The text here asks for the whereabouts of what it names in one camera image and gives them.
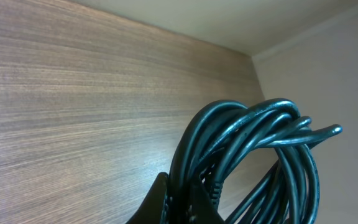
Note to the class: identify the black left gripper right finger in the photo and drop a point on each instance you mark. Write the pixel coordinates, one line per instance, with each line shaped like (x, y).
(200, 207)

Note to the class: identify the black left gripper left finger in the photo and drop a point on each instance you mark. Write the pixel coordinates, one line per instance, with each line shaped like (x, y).
(154, 207)

